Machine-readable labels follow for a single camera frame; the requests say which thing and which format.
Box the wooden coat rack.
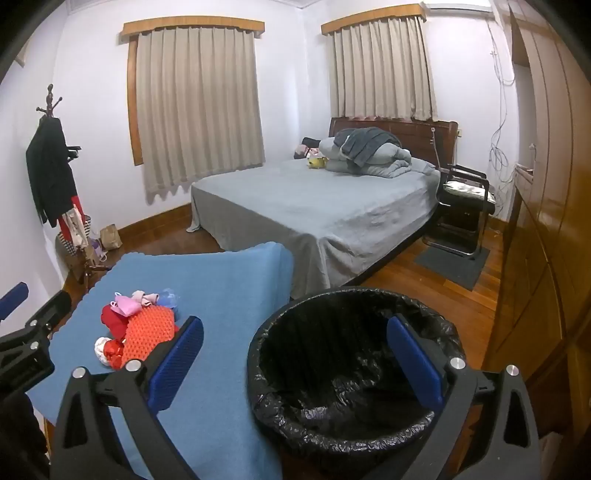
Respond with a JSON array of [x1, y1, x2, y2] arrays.
[[36, 84, 112, 287]]

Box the red cloth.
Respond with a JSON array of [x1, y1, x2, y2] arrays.
[[100, 301, 132, 342]]

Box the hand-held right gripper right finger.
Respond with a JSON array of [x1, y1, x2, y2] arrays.
[[386, 314, 541, 480]]

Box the folded grey duvet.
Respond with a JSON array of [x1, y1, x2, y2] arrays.
[[318, 136, 414, 178]]

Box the narrow beige curtain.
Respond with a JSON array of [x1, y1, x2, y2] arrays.
[[330, 16, 438, 123]]

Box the checked bag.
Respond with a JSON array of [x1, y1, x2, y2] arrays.
[[55, 231, 88, 282]]

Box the brown paper bag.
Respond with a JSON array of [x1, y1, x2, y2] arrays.
[[99, 224, 123, 251]]

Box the short wooden curtain pelmet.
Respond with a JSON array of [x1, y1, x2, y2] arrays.
[[321, 4, 426, 35]]

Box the pink face mask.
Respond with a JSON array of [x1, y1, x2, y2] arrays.
[[113, 290, 160, 317]]

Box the blue scalloped table mat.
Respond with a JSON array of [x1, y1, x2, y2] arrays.
[[25, 242, 296, 480]]

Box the bed with grey sheet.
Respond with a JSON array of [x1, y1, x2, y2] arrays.
[[186, 157, 444, 301]]

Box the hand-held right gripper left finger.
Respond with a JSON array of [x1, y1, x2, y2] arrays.
[[50, 315, 205, 480]]

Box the orange knitted cloth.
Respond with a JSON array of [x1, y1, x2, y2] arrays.
[[121, 305, 180, 361]]

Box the light patterned cloth bag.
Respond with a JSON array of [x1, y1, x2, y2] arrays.
[[62, 208, 93, 252]]

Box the wooden wardrobe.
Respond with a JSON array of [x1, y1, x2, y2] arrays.
[[482, 0, 591, 480]]

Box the white wall cables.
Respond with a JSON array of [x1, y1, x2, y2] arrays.
[[487, 18, 518, 185]]

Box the wide beige curtain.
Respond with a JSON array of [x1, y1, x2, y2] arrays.
[[134, 23, 266, 204]]

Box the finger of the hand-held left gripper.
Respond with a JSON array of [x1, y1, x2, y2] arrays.
[[0, 290, 72, 400], [0, 281, 29, 324]]

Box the red garment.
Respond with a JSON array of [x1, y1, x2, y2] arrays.
[[58, 194, 86, 245]]

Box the trash bin with black bag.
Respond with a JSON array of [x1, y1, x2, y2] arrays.
[[246, 287, 472, 467]]

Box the long wooden curtain pelmet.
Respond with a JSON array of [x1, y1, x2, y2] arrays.
[[121, 18, 266, 47]]

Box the wooden window frame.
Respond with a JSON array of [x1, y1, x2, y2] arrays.
[[127, 37, 144, 167]]

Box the dark grey garment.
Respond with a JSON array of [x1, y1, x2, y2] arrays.
[[333, 128, 402, 168]]

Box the white and red wrapper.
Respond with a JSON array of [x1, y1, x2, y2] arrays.
[[95, 336, 125, 370]]

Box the dark grey floor mat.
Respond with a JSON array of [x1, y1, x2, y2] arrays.
[[413, 247, 492, 291]]

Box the black jacket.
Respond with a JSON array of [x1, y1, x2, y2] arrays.
[[25, 117, 79, 227]]

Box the dark wooden headboard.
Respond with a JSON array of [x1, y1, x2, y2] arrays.
[[329, 117, 459, 169]]

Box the black metal chair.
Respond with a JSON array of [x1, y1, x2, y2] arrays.
[[422, 164, 497, 261]]

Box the white air conditioner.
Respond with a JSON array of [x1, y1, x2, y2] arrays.
[[422, 0, 492, 12]]

